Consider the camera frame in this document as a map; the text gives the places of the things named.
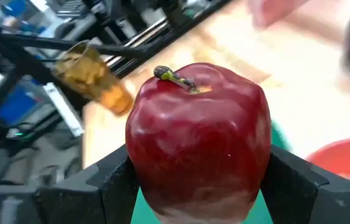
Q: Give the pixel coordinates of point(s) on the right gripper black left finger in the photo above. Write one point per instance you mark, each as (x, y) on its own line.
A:
(100, 199)

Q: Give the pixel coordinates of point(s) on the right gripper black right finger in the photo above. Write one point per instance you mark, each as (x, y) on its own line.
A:
(311, 202)

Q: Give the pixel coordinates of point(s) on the red apple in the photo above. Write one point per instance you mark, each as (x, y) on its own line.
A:
(193, 140)

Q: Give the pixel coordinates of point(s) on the pink strawberry yogurt cereal box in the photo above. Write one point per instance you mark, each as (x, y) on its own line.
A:
(271, 12)

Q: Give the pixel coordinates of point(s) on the green plate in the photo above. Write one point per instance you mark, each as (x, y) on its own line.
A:
(259, 215)

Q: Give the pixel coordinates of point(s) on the orange bowl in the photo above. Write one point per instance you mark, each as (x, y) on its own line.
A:
(345, 155)

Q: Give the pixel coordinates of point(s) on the amber plastic tumbler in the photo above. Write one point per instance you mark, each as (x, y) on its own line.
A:
(94, 77)

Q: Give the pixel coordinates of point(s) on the blue storage bin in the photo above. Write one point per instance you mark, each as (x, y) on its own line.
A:
(16, 104)

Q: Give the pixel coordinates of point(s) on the white bracket strip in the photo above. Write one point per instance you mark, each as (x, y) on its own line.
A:
(64, 109)

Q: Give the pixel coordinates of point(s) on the black aluminium table frame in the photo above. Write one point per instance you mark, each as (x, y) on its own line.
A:
(13, 53)

